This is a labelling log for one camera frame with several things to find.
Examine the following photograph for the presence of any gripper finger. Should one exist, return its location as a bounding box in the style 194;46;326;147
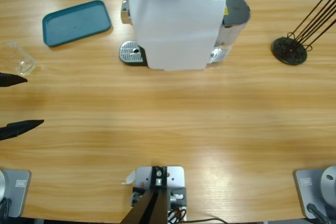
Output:
0;119;45;142
0;71;28;88

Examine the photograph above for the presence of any clear glass cup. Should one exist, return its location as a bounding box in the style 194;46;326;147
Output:
5;40;37;77

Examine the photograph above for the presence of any white capsule coffee machine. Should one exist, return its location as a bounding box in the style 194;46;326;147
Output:
119;0;233;72

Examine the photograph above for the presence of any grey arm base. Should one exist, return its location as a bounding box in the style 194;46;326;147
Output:
0;168;32;218
293;165;336;219

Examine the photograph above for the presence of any grey lidded water tank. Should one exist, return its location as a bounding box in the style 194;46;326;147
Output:
215;0;251;51

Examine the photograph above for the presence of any teal plastic tray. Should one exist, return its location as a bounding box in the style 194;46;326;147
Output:
42;0;112;48

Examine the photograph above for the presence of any black capsule holder stand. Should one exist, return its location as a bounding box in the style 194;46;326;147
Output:
271;0;336;66

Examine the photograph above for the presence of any white tape piece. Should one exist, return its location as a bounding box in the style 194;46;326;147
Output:
120;170;137;185

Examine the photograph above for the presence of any black base cable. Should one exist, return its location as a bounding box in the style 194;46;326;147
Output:
0;198;13;219
306;202;329;224

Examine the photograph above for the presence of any dark camera post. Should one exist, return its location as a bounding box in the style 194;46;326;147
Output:
121;165;169;224

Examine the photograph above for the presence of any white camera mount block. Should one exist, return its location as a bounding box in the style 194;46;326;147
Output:
131;165;188;222

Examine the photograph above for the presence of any orange cable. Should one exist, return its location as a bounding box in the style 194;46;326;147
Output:
167;207;187;222

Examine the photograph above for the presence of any black cable under mount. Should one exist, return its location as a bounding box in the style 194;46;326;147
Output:
187;217;227;224

